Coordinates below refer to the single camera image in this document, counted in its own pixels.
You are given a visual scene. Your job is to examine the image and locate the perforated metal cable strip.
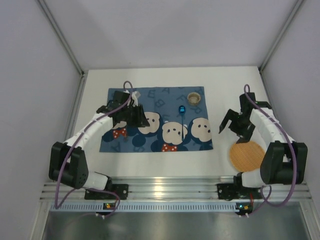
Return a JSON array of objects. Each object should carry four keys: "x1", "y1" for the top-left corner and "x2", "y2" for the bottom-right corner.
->
[{"x1": 50, "y1": 202, "x2": 252, "y2": 213}]

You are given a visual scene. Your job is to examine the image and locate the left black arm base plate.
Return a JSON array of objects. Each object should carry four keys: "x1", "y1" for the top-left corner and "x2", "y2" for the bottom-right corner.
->
[{"x1": 84, "y1": 184, "x2": 129, "y2": 200}]

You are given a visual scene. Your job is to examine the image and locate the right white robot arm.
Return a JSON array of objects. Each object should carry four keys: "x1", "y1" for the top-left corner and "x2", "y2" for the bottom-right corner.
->
[{"x1": 219, "y1": 92, "x2": 308, "y2": 188}]

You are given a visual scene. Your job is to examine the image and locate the small beige ceramic cup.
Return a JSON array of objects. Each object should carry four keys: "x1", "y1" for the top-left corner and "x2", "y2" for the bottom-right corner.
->
[{"x1": 187, "y1": 92, "x2": 201, "y2": 106}]

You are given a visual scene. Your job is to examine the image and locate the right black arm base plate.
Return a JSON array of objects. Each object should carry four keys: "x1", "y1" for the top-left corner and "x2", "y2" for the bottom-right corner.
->
[{"x1": 216, "y1": 183, "x2": 262, "y2": 201}]

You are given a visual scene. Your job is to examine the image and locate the right aluminium corner post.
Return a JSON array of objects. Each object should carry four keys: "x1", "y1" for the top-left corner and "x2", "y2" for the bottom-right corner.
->
[{"x1": 258, "y1": 0, "x2": 306, "y2": 74}]

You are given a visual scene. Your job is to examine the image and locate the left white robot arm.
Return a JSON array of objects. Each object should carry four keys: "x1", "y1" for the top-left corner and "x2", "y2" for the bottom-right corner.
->
[{"x1": 48, "y1": 90, "x2": 150, "y2": 191}]

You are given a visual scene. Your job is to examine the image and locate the iridescent blue metal spoon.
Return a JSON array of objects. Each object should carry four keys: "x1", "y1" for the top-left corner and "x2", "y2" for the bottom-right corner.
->
[{"x1": 178, "y1": 105, "x2": 186, "y2": 141}]

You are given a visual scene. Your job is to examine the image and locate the aluminium corner post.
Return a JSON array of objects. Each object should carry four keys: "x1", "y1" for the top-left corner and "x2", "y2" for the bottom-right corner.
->
[
  {"x1": 35, "y1": 0, "x2": 84, "y2": 76},
  {"x1": 258, "y1": 0, "x2": 306, "y2": 74}
]

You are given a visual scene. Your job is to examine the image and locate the aluminium mounting rail frame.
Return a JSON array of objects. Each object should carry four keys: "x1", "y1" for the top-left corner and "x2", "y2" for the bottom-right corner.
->
[{"x1": 40, "y1": 176, "x2": 312, "y2": 203}]

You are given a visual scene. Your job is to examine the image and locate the blue cartoon placemat cloth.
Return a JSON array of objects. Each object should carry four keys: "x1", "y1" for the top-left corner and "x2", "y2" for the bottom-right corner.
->
[{"x1": 99, "y1": 86, "x2": 214, "y2": 153}]

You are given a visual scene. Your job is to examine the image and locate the orange woven round coaster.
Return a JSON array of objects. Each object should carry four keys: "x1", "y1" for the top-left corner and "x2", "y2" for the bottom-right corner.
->
[{"x1": 229, "y1": 141, "x2": 265, "y2": 172}]

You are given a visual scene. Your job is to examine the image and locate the left aluminium corner post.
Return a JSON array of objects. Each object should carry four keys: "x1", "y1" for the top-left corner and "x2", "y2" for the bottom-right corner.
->
[{"x1": 35, "y1": 0, "x2": 84, "y2": 76}]

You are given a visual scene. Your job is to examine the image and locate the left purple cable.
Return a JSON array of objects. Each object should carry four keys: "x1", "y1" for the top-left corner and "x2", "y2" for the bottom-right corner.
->
[{"x1": 53, "y1": 80, "x2": 135, "y2": 216}]

